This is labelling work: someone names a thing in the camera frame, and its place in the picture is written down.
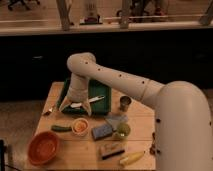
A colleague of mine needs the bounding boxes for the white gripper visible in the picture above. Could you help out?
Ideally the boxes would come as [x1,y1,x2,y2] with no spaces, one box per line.
[59,73,92,116]

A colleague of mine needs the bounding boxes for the red apple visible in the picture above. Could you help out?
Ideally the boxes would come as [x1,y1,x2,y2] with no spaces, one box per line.
[74,121,87,132]

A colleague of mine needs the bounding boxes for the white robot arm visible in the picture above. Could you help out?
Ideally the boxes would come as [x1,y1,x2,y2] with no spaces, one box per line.
[62,52,213,171]

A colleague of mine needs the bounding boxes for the white paper cup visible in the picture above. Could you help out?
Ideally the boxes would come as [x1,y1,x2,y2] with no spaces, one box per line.
[72,118,89,136]

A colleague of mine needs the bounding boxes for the green cup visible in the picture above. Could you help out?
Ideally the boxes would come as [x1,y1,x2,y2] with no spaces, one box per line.
[115,123,131,140]

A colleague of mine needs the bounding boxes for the white knife in tray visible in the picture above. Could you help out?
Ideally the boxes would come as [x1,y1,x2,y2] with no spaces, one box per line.
[70,95,105,108]

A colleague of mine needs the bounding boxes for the green plastic tray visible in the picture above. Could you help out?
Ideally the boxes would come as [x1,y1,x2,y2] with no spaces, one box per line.
[57,78,111,116]

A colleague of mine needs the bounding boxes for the metal spoon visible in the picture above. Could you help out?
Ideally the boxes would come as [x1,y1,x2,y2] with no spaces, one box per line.
[43,105,56,116]

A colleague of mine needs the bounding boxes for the green cucumber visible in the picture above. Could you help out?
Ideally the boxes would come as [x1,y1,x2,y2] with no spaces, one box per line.
[51,125,72,132]

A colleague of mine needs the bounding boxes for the blue sponge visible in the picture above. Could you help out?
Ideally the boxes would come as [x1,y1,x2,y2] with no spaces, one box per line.
[91,124,113,140]

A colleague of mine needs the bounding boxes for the grey cloth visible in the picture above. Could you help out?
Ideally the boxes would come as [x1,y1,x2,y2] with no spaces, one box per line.
[105,115,128,129]

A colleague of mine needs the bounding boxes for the orange bowl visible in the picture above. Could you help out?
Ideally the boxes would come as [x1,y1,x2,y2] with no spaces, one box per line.
[27,131,59,166]

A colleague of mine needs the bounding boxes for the wooden brush block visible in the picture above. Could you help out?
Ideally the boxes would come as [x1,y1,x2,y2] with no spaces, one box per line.
[99,143,125,160]

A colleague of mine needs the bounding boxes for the yellow corn cob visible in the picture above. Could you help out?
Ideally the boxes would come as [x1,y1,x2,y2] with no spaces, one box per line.
[119,151,145,166]

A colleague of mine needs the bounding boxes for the white bottle on ledge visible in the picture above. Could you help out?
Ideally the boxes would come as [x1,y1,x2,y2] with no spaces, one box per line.
[80,0,101,25]

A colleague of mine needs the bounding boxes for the brown grape bunch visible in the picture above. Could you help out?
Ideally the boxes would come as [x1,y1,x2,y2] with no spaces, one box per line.
[149,132,155,155]

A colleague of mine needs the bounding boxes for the black office chair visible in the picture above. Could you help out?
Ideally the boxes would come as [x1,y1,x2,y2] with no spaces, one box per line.
[116,0,150,23]
[7,0,41,11]

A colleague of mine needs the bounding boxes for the black office chair left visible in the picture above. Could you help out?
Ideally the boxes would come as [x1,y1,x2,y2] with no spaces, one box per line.
[7,0,41,11]

